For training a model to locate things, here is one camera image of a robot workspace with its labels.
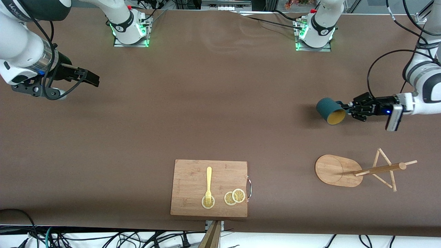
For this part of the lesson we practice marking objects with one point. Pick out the lemon slice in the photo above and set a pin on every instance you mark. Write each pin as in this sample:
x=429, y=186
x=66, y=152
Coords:
x=238, y=195
x=208, y=207
x=227, y=199

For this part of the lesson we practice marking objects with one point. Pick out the grey power strip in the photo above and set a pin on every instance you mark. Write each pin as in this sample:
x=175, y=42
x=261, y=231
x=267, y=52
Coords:
x=224, y=6

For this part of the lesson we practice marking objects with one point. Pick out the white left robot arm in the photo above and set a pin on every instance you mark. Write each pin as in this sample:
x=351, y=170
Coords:
x=415, y=74

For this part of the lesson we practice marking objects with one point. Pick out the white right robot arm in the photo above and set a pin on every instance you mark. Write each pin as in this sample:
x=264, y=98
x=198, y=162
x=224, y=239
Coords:
x=20, y=44

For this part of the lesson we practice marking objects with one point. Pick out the metal post bracket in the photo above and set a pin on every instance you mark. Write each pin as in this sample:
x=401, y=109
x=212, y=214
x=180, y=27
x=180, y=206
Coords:
x=207, y=224

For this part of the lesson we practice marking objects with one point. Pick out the bamboo cutting board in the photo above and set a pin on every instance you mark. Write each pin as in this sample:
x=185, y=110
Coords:
x=189, y=182

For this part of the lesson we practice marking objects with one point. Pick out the yellow plastic fork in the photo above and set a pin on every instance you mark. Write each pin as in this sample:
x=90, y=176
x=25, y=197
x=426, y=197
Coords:
x=208, y=179

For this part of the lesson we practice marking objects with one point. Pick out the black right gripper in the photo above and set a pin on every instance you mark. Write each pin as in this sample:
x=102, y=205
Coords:
x=62, y=70

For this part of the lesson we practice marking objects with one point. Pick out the brown wooden post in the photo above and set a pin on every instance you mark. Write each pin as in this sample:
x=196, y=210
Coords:
x=212, y=237

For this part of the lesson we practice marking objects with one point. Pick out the aluminium frame bracket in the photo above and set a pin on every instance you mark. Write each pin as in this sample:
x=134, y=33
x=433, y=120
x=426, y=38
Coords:
x=422, y=18

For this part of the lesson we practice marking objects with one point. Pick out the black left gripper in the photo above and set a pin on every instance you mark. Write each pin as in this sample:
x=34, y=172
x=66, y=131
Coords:
x=375, y=106

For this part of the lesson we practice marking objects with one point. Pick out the wooden cup rack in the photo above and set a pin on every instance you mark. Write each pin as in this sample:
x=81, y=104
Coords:
x=336, y=170

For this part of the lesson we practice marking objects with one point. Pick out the black power plug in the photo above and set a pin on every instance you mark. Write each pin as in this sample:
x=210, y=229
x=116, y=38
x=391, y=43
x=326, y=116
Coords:
x=186, y=243

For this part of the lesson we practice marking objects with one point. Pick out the teal cup yellow inside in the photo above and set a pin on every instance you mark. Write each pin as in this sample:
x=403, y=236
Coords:
x=325, y=108

